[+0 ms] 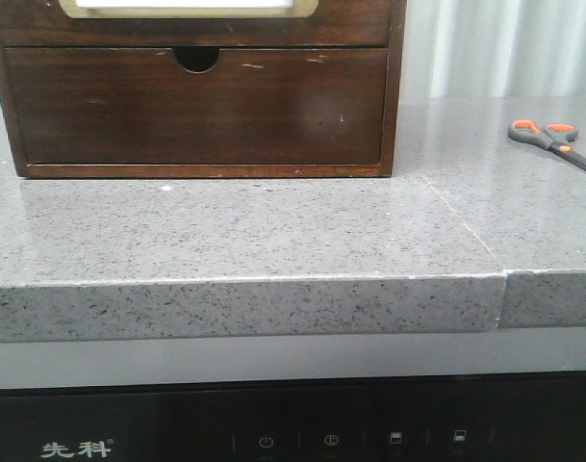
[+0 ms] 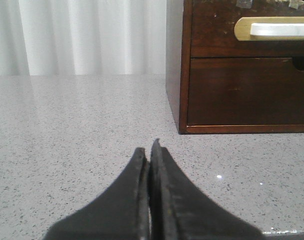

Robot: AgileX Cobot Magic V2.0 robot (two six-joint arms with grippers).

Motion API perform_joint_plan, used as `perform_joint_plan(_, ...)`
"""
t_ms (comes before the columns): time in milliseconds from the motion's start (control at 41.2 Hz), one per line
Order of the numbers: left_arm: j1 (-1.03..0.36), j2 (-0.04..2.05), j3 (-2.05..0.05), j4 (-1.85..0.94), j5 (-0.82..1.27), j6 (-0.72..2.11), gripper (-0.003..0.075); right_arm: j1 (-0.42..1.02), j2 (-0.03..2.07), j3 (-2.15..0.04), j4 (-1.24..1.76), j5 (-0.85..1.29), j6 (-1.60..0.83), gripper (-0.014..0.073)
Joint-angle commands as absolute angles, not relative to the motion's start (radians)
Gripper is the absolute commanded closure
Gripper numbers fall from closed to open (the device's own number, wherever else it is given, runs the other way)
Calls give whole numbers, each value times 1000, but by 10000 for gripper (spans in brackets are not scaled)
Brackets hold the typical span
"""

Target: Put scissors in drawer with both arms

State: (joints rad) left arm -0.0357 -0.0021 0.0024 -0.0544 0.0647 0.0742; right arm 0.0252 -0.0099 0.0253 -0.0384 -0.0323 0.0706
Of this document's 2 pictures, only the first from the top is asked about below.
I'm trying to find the orange grey handled scissors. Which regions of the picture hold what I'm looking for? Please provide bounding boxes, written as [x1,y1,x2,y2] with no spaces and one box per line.
[508,119,586,171]

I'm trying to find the dark wooden drawer cabinet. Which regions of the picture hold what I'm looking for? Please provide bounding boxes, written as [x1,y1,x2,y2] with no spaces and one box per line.
[0,1,405,178]

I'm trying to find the black built-in kitchen appliance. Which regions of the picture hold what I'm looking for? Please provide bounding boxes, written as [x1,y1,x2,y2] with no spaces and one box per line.
[0,372,586,461]

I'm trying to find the wooden drawer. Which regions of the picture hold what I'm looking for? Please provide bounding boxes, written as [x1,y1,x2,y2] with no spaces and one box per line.
[6,48,387,165]
[0,1,406,47]

